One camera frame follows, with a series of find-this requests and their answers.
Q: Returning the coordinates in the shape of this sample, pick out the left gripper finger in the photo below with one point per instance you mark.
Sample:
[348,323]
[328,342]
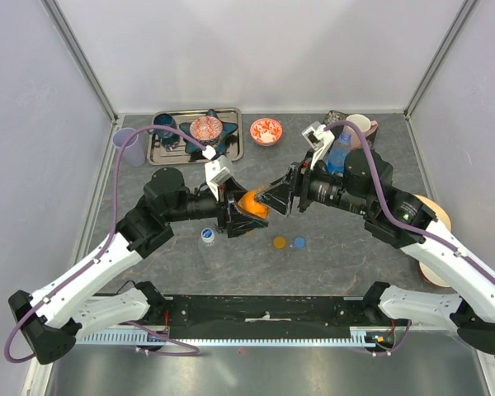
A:
[240,222]
[234,189]

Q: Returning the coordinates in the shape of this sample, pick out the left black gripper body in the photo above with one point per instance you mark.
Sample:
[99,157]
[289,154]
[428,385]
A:
[223,195]

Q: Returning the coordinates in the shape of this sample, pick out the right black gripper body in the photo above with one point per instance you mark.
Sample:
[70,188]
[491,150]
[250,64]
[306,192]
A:
[304,179]

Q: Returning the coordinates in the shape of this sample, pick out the orange juice bottle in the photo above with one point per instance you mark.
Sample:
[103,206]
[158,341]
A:
[249,204]

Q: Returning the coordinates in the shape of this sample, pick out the blue label water bottle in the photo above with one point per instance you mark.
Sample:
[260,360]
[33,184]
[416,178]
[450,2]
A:
[337,155]

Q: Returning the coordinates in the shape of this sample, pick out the orange bottle cap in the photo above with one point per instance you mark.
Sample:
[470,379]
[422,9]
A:
[279,242]

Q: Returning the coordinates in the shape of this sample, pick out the blue bottle cap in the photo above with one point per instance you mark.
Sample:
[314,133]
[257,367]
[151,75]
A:
[299,242]

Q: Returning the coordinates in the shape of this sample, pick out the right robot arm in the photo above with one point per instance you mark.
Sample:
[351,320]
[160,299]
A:
[399,219]

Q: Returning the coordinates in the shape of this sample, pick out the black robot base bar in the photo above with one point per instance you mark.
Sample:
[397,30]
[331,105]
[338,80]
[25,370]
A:
[230,316]

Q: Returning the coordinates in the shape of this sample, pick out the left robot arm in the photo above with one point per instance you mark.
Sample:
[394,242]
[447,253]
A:
[53,318]

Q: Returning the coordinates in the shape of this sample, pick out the clear bottle blue-white cap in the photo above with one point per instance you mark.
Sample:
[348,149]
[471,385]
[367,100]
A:
[208,240]

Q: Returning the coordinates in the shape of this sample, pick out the orange floral bowl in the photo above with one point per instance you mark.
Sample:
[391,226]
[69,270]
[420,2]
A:
[266,131]

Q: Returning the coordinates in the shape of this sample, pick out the metal tray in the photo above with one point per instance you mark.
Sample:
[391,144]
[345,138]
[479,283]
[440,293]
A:
[157,155]

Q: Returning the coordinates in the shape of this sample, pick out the red patterned bowl on star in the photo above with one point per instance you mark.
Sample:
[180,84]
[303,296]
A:
[207,130]

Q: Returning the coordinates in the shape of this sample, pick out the black floral square plate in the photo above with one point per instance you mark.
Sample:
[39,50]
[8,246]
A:
[333,116]

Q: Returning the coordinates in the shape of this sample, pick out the dark blue mug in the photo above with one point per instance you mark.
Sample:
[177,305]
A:
[165,137]

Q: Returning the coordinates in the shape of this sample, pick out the pink white mug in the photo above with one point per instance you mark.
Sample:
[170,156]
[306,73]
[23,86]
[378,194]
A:
[367,127]

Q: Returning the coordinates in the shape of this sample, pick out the lilac plastic cup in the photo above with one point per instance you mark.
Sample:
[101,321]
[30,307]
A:
[133,153]

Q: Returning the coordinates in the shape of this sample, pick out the beige bird plate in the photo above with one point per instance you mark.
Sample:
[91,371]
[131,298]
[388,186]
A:
[440,213]

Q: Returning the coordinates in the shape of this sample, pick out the white bowl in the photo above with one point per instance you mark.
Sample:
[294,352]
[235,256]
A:
[431,277]

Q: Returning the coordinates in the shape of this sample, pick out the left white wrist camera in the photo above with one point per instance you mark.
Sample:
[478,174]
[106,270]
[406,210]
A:
[217,171]

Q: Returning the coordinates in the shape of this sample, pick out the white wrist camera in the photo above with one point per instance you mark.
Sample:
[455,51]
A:
[319,139]
[217,171]

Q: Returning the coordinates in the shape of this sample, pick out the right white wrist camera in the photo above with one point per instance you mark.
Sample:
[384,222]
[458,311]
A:
[319,139]

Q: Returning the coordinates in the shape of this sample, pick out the white slotted cable duct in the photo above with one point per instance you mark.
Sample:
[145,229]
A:
[128,336]

